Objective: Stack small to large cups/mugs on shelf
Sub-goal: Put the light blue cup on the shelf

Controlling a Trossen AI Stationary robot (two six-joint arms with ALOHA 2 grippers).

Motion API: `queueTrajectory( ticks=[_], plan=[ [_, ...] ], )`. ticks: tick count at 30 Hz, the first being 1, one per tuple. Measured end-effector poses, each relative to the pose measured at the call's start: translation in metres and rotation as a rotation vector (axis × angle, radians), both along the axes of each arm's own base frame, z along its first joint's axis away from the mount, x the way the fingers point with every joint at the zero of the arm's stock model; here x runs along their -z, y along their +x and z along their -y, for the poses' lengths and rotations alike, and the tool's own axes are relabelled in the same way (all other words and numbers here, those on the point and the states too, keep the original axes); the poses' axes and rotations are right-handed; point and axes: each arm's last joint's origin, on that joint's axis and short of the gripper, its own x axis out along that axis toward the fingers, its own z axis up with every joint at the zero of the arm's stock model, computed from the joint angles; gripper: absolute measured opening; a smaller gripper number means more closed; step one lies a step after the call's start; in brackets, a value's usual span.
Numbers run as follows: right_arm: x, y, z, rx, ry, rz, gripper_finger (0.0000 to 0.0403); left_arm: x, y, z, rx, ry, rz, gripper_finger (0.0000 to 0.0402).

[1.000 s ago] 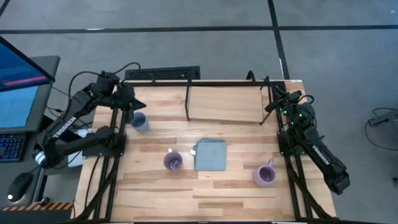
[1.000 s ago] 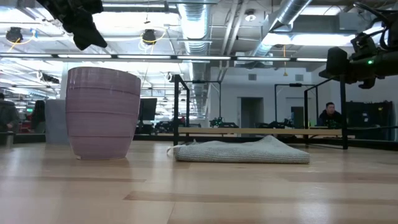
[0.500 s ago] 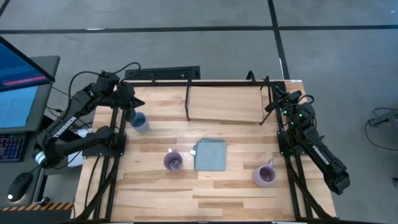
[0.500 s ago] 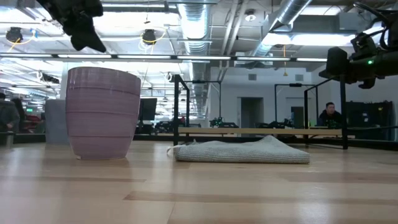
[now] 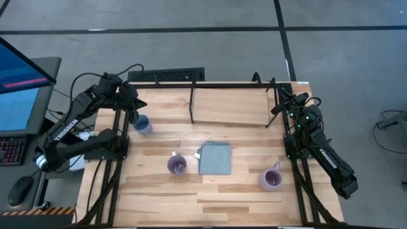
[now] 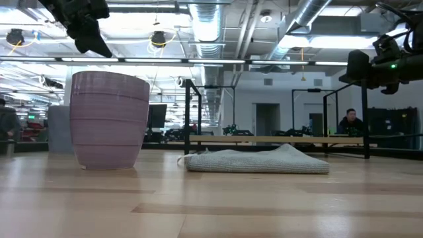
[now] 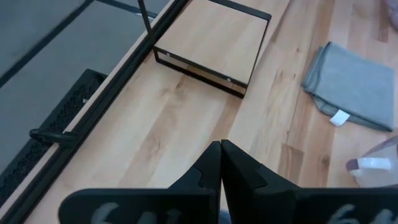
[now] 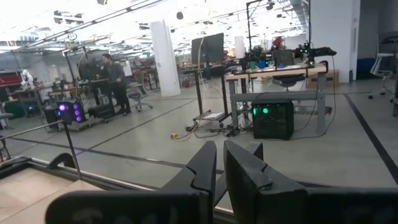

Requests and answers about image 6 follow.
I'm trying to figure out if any black table frame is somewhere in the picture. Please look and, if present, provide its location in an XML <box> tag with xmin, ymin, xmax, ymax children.
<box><xmin>0</xmin><ymin>140</ymin><xmax>423</xmax><ymax>162</ymax></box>

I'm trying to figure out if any purple ribbed cup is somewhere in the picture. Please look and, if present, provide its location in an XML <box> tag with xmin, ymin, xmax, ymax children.
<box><xmin>68</xmin><ymin>70</ymin><xmax>151</xmax><ymax>171</ymax></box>

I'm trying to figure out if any long LED light bar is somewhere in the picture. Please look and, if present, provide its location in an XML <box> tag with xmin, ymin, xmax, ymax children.
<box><xmin>0</xmin><ymin>56</ymin><xmax>348</xmax><ymax>66</ymax></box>

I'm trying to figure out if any wooden shelf black metal frame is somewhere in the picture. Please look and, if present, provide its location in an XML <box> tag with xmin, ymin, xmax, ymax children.
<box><xmin>184</xmin><ymin>78</ymin><xmax>371</xmax><ymax>160</ymax></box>

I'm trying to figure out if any black cabinet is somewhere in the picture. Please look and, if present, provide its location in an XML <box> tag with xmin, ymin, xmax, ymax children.
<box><xmin>367</xmin><ymin>106</ymin><xmax>419</xmax><ymax>149</ymax></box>

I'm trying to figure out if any black ceiling camera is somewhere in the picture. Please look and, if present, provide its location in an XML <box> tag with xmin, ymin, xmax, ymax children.
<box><xmin>5</xmin><ymin>28</ymin><xmax>25</xmax><ymax>46</ymax></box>
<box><xmin>151</xmin><ymin>30</ymin><xmax>167</xmax><ymax>48</ymax></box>

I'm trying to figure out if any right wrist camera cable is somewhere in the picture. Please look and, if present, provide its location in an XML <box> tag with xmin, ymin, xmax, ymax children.
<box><xmin>375</xmin><ymin>1</ymin><xmax>423</xmax><ymax>56</ymax></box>

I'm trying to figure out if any black background monitor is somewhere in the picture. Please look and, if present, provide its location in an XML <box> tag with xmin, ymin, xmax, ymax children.
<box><xmin>147</xmin><ymin>103</ymin><xmax>169</xmax><ymax>130</ymax></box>

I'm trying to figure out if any yellow hanging cord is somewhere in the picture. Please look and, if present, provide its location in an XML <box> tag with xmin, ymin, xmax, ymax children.
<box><xmin>299</xmin><ymin>48</ymin><xmax>307</xmax><ymax>82</ymax></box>

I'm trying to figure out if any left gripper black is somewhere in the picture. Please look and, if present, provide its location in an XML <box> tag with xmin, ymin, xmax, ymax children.
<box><xmin>38</xmin><ymin>0</ymin><xmax>114</xmax><ymax>59</ymax></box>

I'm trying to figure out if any grey folded towel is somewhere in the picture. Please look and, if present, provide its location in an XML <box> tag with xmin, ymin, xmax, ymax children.
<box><xmin>176</xmin><ymin>143</ymin><xmax>330</xmax><ymax>175</ymax></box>

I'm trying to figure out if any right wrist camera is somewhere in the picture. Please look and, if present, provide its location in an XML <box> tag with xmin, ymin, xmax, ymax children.
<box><xmin>372</xmin><ymin>32</ymin><xmax>403</xmax><ymax>65</ymax></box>

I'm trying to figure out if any blue-grey mug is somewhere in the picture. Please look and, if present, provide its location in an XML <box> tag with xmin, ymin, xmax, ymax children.
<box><xmin>47</xmin><ymin>104</ymin><xmax>74</xmax><ymax>154</ymax></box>

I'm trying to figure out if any seated person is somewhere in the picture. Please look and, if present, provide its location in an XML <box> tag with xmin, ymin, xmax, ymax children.
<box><xmin>336</xmin><ymin>108</ymin><xmax>365</xmax><ymax>137</ymax></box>

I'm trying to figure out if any silver slanted air duct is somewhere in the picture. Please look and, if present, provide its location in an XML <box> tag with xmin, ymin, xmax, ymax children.
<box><xmin>250</xmin><ymin>0</ymin><xmax>333</xmax><ymax>72</ymax></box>

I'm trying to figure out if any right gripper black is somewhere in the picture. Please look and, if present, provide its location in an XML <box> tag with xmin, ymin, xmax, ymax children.
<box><xmin>338</xmin><ymin>49</ymin><xmax>409</xmax><ymax>96</ymax></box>

